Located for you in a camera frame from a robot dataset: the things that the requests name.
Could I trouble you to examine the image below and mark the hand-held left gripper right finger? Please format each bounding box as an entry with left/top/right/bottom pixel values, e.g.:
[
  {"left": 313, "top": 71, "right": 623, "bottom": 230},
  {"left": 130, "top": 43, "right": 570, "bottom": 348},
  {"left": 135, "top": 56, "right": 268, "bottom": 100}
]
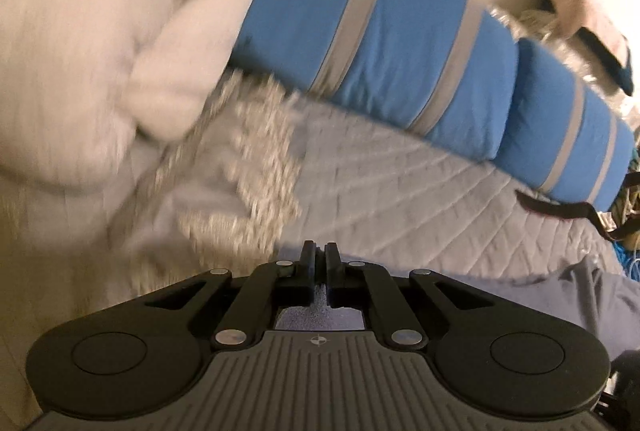
[{"left": 324, "top": 241, "right": 501, "bottom": 353}]

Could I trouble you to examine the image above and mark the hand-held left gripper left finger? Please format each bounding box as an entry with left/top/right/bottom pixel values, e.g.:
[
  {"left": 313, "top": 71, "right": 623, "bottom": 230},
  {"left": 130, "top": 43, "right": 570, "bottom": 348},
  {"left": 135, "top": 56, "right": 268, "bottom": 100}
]
[{"left": 142, "top": 240, "right": 319, "bottom": 353}]

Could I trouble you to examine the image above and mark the grey fleece garment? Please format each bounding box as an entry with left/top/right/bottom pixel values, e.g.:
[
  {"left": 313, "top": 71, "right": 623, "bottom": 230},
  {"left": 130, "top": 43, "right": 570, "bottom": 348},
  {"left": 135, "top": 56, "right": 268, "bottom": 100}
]
[{"left": 272, "top": 251, "right": 640, "bottom": 392}]

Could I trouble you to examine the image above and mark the lace trimmed beige cover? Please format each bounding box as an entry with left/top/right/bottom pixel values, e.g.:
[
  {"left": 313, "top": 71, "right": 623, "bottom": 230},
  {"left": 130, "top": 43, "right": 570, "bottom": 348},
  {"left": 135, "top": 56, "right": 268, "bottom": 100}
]
[{"left": 150, "top": 71, "right": 307, "bottom": 257}]

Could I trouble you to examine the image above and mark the blue grey-striped pillow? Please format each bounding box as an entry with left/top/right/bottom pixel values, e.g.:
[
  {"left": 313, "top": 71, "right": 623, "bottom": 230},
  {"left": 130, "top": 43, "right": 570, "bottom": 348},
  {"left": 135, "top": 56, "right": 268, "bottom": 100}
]
[
  {"left": 495, "top": 36, "right": 633, "bottom": 212},
  {"left": 232, "top": 0, "right": 521, "bottom": 162}
]

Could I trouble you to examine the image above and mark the cream puffy comforter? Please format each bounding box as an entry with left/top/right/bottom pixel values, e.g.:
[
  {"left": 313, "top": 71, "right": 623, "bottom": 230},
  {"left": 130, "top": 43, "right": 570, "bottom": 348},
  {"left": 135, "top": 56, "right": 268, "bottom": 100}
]
[{"left": 0, "top": 0, "right": 268, "bottom": 212}]

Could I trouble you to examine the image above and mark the shiny beige lace cover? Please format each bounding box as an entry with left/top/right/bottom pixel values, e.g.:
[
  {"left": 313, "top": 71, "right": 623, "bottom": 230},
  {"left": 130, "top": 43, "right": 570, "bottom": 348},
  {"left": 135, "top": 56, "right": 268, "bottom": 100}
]
[{"left": 487, "top": 4, "right": 640, "bottom": 127}]

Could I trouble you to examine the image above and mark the dark blue cloth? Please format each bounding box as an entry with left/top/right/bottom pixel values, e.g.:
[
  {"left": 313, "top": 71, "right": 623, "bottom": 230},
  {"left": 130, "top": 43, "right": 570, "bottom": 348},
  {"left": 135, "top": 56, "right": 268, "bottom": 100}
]
[{"left": 575, "top": 26, "right": 640, "bottom": 97}]

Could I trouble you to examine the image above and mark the beige cloth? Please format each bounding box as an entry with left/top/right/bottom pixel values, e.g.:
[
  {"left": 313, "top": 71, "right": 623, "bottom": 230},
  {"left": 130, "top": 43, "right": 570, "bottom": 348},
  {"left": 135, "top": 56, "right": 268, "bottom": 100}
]
[{"left": 542, "top": 0, "right": 633, "bottom": 62}]

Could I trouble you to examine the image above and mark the black strap with red edge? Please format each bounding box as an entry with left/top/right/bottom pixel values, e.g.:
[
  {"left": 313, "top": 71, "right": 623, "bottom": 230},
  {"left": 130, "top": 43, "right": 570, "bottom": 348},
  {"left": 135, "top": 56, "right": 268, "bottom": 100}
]
[{"left": 515, "top": 188, "right": 640, "bottom": 242}]

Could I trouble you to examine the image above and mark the blue cable coil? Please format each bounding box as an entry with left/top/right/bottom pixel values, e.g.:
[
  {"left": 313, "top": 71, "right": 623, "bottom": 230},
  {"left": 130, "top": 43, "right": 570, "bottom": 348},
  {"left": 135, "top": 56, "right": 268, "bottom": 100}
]
[{"left": 617, "top": 238, "right": 640, "bottom": 284}]

